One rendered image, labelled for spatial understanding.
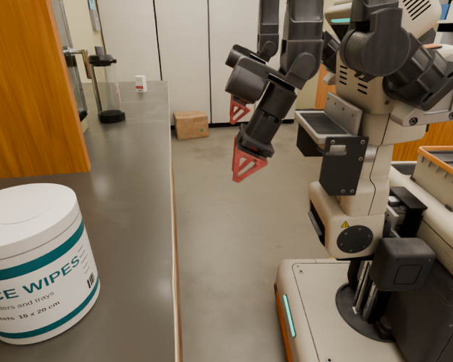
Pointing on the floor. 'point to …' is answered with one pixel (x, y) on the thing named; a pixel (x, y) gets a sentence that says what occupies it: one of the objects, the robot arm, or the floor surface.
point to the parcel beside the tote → (190, 124)
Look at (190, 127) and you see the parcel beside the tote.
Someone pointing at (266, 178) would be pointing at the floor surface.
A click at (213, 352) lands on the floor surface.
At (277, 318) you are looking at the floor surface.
